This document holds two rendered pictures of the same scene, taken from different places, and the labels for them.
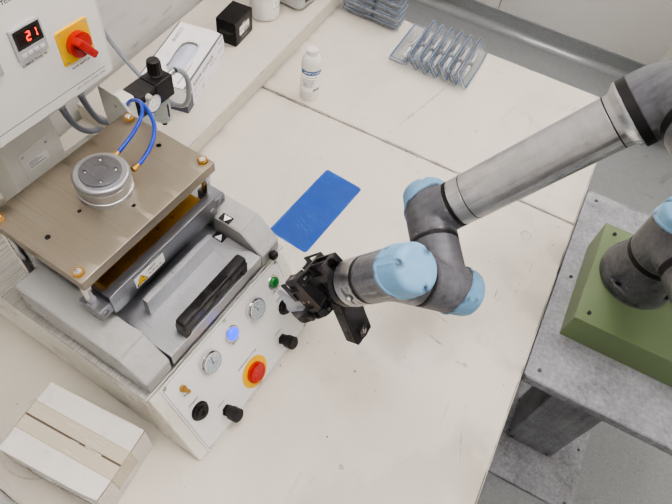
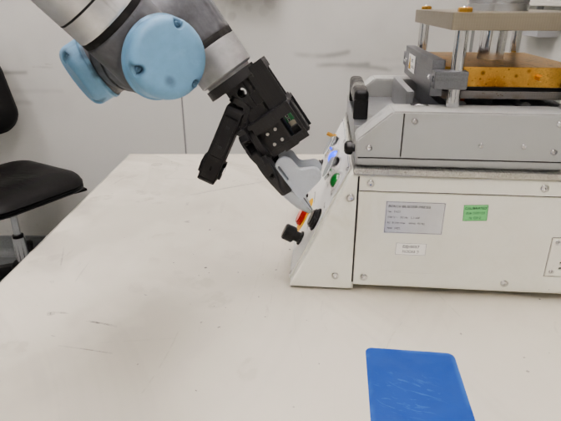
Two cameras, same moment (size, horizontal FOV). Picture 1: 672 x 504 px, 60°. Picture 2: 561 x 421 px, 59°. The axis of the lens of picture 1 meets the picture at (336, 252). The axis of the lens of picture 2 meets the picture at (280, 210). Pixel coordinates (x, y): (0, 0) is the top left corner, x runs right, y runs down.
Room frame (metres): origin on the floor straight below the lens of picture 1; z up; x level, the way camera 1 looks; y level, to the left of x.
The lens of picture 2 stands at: (1.11, -0.18, 1.12)
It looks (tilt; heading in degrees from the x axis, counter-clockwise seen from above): 23 degrees down; 161
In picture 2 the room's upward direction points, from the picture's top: straight up
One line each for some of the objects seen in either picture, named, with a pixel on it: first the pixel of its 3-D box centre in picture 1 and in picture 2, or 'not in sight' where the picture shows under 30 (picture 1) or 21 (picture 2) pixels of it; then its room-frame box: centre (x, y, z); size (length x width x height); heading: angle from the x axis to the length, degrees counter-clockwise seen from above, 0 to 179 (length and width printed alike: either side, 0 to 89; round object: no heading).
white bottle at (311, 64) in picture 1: (310, 73); not in sight; (1.20, 0.14, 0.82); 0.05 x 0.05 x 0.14
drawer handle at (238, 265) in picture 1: (212, 294); (357, 95); (0.43, 0.18, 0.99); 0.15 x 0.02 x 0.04; 156
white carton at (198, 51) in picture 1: (183, 66); not in sight; (1.13, 0.45, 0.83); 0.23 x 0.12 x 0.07; 172
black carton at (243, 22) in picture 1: (234, 23); not in sight; (1.33, 0.37, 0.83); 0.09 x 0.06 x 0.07; 164
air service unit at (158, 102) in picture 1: (152, 102); not in sight; (0.76, 0.37, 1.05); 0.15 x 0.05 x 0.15; 156
